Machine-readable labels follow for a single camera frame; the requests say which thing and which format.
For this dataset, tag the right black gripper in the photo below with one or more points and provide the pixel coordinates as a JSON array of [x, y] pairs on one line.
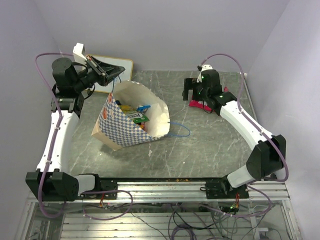
[[190, 83]]

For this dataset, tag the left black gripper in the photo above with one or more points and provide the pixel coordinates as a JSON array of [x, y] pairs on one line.
[[108, 70]]

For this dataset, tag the red pink snack packet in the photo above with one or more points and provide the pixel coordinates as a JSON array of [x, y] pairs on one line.
[[197, 103]]

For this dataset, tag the green snack packet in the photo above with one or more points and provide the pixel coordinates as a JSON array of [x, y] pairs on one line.
[[137, 117]]

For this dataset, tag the blue checkered paper bag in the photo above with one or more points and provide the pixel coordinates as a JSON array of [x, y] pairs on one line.
[[114, 129]]

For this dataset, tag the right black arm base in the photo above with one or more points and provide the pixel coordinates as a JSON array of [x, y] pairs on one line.
[[221, 189]]

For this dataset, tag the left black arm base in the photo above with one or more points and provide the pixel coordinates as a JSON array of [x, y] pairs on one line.
[[104, 185]]

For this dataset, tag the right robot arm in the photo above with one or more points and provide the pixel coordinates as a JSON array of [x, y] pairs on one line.
[[267, 150]]

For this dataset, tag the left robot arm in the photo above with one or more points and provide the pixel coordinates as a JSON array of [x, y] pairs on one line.
[[51, 182]]

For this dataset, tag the small yellow-framed whiteboard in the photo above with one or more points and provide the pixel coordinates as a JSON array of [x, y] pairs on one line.
[[126, 75]]

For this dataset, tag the blue candy packet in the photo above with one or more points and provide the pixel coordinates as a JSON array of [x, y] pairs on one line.
[[143, 108]]

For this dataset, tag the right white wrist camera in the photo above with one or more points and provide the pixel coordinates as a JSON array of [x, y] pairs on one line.
[[202, 70]]

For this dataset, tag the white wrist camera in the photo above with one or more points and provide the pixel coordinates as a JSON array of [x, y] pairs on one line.
[[79, 53], [202, 70]]

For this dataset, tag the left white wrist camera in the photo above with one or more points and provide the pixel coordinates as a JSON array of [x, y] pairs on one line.
[[79, 53]]

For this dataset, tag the aluminium rail frame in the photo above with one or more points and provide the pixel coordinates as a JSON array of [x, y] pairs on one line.
[[167, 209]]

